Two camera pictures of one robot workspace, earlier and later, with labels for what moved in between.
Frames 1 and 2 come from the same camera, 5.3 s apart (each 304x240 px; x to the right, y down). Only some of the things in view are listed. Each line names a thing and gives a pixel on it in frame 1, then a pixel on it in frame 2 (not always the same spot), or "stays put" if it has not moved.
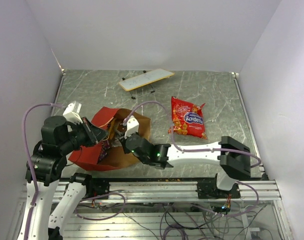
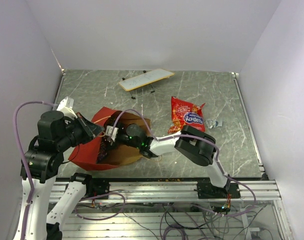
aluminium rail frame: x=193 y=209 stays put
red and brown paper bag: x=109 y=154 stays put
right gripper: x=123 y=139 to x=111 y=144
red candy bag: x=187 y=118 stays put
